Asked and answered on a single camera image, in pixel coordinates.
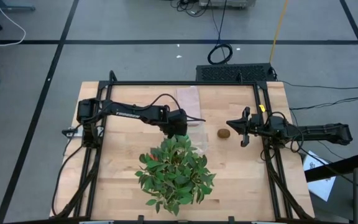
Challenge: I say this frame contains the black mesh computer case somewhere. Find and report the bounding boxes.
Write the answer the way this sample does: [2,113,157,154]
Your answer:
[195,63,275,83]

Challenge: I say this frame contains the white floor cable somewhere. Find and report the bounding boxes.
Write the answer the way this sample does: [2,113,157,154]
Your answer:
[0,0,27,48]

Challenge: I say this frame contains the white paper sheet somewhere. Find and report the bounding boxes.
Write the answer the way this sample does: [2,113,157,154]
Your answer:
[303,151,337,202]

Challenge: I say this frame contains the black coiled hanging cable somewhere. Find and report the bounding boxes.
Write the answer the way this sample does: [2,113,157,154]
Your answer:
[207,0,234,65]

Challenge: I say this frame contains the grey equipment box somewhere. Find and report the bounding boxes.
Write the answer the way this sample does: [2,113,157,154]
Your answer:
[198,0,256,9]

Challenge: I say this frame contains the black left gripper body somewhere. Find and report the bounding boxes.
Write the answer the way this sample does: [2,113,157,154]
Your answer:
[162,108,189,138]

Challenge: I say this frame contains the yellow hanging cable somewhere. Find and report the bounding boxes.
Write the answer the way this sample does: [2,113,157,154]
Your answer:
[268,0,290,65]

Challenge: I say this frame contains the green leafy plant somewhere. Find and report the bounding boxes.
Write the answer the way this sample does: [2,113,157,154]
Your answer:
[134,134,216,217]

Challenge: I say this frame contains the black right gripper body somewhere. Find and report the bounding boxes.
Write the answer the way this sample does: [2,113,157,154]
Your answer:
[240,106,264,148]

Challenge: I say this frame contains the black metal table frame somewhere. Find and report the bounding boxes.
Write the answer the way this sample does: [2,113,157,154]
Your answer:
[73,70,295,224]

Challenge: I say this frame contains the pink folded cloth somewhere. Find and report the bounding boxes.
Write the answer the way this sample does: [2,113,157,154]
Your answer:
[175,86,202,127]

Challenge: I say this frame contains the black floor cable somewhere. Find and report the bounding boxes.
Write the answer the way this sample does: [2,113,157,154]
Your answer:
[278,80,358,91]
[289,96,358,111]

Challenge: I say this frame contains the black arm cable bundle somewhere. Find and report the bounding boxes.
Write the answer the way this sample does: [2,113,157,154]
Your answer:
[260,145,315,222]
[51,144,103,219]

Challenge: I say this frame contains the grey furniture base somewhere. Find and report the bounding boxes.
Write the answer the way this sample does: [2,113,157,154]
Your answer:
[0,0,37,14]

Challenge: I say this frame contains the clear plastic container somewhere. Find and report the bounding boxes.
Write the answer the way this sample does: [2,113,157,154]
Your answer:
[186,124,209,156]

